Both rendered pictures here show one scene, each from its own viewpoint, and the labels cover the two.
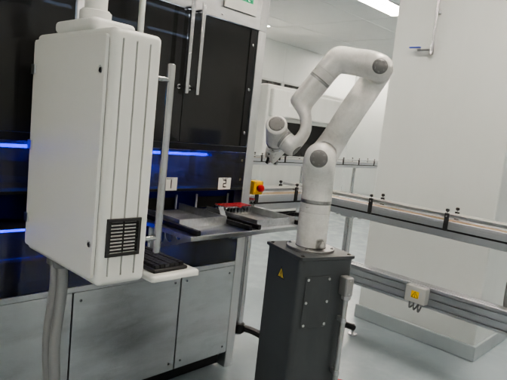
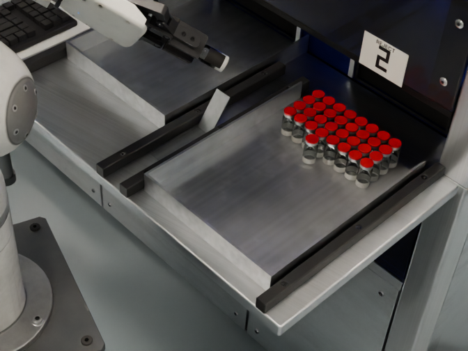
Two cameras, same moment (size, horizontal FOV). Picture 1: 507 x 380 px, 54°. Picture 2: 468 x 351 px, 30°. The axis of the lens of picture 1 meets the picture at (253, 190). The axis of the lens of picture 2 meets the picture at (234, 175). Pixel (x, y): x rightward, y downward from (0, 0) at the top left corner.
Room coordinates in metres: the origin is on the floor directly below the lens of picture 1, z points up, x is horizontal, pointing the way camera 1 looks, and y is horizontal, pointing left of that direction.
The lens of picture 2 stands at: (2.28, -0.95, 1.80)
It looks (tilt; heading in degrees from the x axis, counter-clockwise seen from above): 44 degrees down; 90
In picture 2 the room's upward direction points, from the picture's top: 4 degrees clockwise
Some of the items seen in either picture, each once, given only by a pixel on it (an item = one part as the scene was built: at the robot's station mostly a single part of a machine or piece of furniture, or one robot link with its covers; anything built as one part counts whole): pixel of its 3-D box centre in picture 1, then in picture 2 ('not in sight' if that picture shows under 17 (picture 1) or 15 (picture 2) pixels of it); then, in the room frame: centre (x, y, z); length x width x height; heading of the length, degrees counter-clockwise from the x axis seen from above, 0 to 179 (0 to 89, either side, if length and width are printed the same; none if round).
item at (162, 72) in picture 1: (139, 68); not in sight; (2.12, 0.53, 1.50); 0.47 x 0.01 x 0.59; 137
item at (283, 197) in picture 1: (268, 194); not in sight; (3.01, -0.10, 0.92); 0.69 x 0.16 x 0.16; 137
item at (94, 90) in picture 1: (87, 146); not in sight; (1.63, 0.55, 1.19); 0.50 x 0.19 x 0.78; 47
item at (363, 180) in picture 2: (237, 209); (325, 146); (2.42, 0.07, 0.90); 0.18 x 0.02 x 0.05; 137
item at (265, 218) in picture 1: (250, 215); (286, 175); (2.36, 0.00, 0.90); 0.34 x 0.26 x 0.04; 47
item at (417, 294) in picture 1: (416, 294); not in sight; (2.68, -0.96, 0.50); 0.12 x 0.05 x 0.09; 47
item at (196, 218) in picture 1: (179, 214); (189, 47); (2.19, 0.32, 0.90); 0.34 x 0.26 x 0.04; 47
